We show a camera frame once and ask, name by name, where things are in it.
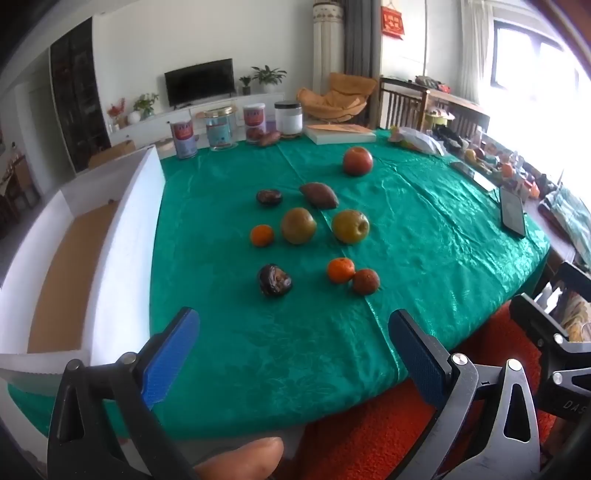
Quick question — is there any large brown sweet potato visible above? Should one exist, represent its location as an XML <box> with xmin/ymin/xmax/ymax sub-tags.
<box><xmin>299</xmin><ymin>182</ymin><xmax>339</xmax><ymax>210</ymax></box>

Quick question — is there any red apple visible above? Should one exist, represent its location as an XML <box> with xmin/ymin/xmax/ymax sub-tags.
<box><xmin>342</xmin><ymin>146</ymin><xmax>374</xmax><ymax>176</ymax></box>

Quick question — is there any dark glass display cabinet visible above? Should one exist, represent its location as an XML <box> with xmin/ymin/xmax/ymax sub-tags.
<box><xmin>48</xmin><ymin>21</ymin><xmax>112</xmax><ymax>174</ymax></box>

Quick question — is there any orange rug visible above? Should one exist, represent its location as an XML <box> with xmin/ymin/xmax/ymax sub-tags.
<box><xmin>295</xmin><ymin>300</ymin><xmax>559</xmax><ymax>480</ymax></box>

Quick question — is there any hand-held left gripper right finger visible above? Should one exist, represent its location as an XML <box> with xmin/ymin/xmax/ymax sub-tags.
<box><xmin>388</xmin><ymin>308</ymin><xmax>542</xmax><ymax>480</ymax></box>

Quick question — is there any leafy plant with flowers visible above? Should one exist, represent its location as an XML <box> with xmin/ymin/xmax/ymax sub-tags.
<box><xmin>134</xmin><ymin>92</ymin><xmax>159</xmax><ymax>120</ymax></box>

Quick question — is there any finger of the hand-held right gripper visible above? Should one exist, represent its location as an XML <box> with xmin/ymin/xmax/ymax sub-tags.
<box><xmin>549</xmin><ymin>262</ymin><xmax>591</xmax><ymax>303</ymax></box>
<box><xmin>509</xmin><ymin>293</ymin><xmax>591</xmax><ymax>386</ymax></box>

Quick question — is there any green tablecloth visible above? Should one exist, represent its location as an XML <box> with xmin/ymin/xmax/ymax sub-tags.
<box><xmin>7</xmin><ymin>127</ymin><xmax>552</xmax><ymax>439</ymax></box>

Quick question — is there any black television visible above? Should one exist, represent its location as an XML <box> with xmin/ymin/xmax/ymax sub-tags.
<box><xmin>164</xmin><ymin>58</ymin><xmax>235</xmax><ymax>108</ymax></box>

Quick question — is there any row of small toys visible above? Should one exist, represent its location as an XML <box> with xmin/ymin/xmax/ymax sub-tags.
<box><xmin>462</xmin><ymin>134</ymin><xmax>555</xmax><ymax>199</ymax></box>

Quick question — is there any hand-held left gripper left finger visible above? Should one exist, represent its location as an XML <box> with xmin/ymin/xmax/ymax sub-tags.
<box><xmin>46</xmin><ymin>306</ymin><xmax>201</xmax><ymax>480</ymax></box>

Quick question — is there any black smartphone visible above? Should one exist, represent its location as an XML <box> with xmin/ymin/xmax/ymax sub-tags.
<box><xmin>499</xmin><ymin>187</ymin><xmax>527</xmax><ymax>238</ymax></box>

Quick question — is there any large potted green plant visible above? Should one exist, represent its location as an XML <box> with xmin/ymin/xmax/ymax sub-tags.
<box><xmin>252</xmin><ymin>65</ymin><xmax>288</xmax><ymax>94</ymax></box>

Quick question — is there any white plastic bag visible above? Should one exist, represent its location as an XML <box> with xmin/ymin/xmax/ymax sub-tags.
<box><xmin>388</xmin><ymin>126</ymin><xmax>446</xmax><ymax>155</ymax></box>

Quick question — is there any white sheer curtain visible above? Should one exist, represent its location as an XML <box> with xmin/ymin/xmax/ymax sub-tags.
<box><xmin>459</xmin><ymin>0</ymin><xmax>497</xmax><ymax>104</ymax></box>

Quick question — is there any yellow-green pear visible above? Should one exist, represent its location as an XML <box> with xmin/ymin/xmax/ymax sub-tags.
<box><xmin>331</xmin><ymin>209</ymin><xmax>370</xmax><ymax>244</ymax></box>
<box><xmin>281</xmin><ymin>208</ymin><xmax>318</xmax><ymax>245</ymax></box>

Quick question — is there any brownish orange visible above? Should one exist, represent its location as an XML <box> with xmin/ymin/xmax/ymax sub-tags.
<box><xmin>353</xmin><ymin>268</ymin><xmax>380</xmax><ymax>296</ymax></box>

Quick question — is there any person's left hand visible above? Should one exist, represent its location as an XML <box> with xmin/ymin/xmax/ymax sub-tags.
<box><xmin>194</xmin><ymin>436</ymin><xmax>284</xmax><ymax>480</ymax></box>

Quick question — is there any red-label tin can left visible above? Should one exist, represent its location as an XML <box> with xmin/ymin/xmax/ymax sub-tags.
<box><xmin>170</xmin><ymin>121</ymin><xmax>199</xmax><ymax>160</ymax></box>

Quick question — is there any bright orange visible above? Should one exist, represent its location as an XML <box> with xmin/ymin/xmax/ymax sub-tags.
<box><xmin>327</xmin><ymin>257</ymin><xmax>356</xmax><ymax>284</ymax></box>
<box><xmin>250</xmin><ymin>224</ymin><xmax>275</xmax><ymax>247</ymax></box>

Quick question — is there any glass jar with gold lid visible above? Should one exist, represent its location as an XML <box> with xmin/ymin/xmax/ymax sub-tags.
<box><xmin>204</xmin><ymin>106</ymin><xmax>238</xmax><ymax>152</ymax></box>

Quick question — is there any red wall hanging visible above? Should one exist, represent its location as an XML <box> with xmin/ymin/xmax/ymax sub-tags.
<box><xmin>381</xmin><ymin>4</ymin><xmax>406</xmax><ymax>40</ymax></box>

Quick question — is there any dark wooden chair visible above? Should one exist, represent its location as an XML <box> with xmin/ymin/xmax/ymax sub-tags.
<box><xmin>379</xmin><ymin>76</ymin><xmax>428</xmax><ymax>131</ymax></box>

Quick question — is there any teal patterned cloth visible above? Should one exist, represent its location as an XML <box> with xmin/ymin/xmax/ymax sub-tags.
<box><xmin>538</xmin><ymin>189</ymin><xmax>591</xmax><ymax>259</ymax></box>

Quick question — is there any clear jar with black lid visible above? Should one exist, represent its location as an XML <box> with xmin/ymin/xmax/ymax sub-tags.
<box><xmin>274</xmin><ymin>100</ymin><xmax>304</xmax><ymax>137</ymax></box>

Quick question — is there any orange lounge chair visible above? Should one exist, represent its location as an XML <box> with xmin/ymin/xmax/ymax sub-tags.
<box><xmin>295</xmin><ymin>72</ymin><xmax>378</xmax><ymax>124</ymax></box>

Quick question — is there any tin can with red label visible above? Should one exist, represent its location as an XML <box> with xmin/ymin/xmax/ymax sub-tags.
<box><xmin>243</xmin><ymin>102</ymin><xmax>267</xmax><ymax>145</ymax></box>

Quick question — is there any grey curtain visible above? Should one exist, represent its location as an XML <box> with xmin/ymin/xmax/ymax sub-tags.
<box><xmin>344</xmin><ymin>0</ymin><xmax>383</xmax><ymax>81</ymax></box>

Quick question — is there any white standing air conditioner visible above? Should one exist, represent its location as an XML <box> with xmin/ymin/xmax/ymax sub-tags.
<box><xmin>311</xmin><ymin>0</ymin><xmax>346</xmax><ymax>123</ymax></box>

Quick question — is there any red flower bouquet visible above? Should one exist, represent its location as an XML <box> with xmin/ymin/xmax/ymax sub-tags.
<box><xmin>107</xmin><ymin>98</ymin><xmax>127</xmax><ymax>130</ymax></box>

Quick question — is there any white flat book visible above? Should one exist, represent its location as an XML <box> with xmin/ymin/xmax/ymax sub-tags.
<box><xmin>303</xmin><ymin>124</ymin><xmax>377</xmax><ymax>145</ymax></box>

